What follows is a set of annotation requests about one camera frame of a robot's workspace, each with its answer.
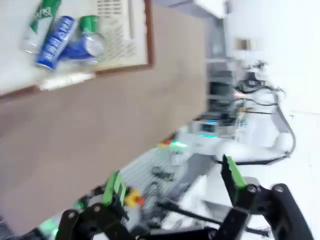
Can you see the cream folding shopping basket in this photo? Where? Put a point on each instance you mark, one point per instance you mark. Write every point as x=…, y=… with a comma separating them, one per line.
x=120, y=50

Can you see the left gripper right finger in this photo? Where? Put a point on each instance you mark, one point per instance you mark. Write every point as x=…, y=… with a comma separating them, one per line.
x=235, y=180

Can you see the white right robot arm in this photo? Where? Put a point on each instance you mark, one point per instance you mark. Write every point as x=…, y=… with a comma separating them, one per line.
x=240, y=150

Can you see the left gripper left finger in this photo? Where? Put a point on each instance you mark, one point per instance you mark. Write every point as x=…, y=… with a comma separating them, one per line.
x=115, y=186

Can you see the green drink can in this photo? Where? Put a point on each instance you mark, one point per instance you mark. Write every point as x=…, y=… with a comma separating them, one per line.
x=88, y=25
x=42, y=20

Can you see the grey equipment rack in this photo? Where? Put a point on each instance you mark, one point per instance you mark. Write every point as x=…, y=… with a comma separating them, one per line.
x=217, y=87

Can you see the grey control box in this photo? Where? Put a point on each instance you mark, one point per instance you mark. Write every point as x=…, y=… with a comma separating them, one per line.
x=207, y=126

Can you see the aluminium profile base plate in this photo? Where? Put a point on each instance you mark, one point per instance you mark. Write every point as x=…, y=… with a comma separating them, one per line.
x=150, y=162

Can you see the blue Pocari Sweat can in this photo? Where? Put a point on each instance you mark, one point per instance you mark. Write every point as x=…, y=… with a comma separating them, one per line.
x=75, y=51
x=56, y=42

